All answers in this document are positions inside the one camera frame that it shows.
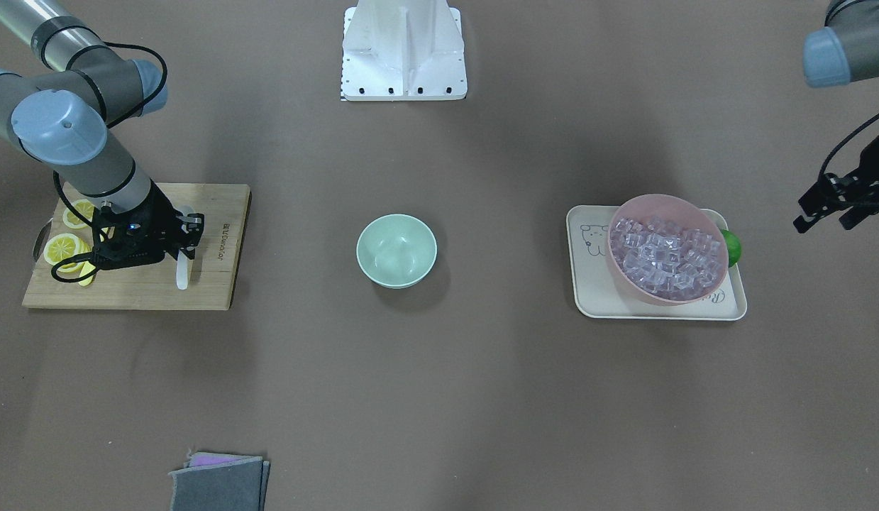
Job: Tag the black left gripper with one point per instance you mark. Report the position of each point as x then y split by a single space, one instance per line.
877 160

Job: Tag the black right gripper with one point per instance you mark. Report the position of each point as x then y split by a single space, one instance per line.
160 212

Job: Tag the white ceramic spoon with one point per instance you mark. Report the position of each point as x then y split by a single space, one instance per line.
182 273

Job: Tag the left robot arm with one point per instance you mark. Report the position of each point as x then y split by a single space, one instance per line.
845 50

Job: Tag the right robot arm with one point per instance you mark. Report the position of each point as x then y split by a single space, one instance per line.
64 119

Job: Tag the pile of clear ice cubes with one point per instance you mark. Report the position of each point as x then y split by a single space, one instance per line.
666 260

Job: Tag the pink bowl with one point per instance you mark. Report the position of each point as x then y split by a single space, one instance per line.
669 208

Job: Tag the mint green bowl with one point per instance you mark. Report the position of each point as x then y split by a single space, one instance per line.
396 251

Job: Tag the bamboo cutting board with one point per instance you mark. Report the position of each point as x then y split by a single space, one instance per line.
212 273

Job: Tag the single lemon slice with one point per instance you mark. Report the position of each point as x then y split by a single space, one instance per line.
77 211

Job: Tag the green lime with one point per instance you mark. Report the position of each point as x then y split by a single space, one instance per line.
733 245

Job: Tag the yellow plastic knife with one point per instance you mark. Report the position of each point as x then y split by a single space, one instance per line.
87 273

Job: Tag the stacked lemon slices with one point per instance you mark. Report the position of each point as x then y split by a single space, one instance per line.
64 246

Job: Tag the cream rabbit tray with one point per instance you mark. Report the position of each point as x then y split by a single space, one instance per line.
599 294

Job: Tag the grey folded cloth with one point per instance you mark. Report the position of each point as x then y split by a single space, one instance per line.
213 481

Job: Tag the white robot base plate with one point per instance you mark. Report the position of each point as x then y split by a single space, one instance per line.
403 51

